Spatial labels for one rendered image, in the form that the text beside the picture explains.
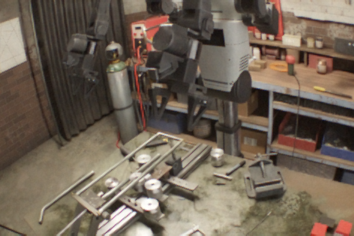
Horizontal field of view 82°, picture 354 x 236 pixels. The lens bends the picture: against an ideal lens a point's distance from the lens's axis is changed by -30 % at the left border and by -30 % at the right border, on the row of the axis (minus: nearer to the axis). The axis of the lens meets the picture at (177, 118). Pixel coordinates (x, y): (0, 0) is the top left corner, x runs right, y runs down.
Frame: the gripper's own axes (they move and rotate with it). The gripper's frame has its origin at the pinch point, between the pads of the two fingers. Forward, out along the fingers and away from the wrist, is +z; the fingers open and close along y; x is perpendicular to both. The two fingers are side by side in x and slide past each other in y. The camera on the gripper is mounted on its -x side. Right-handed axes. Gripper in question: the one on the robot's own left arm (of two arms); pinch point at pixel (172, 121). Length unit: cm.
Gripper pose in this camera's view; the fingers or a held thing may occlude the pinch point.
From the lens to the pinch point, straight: 64.7
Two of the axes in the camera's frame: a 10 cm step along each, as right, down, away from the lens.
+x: 6.1, 0.8, 7.9
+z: -2.1, 9.7, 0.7
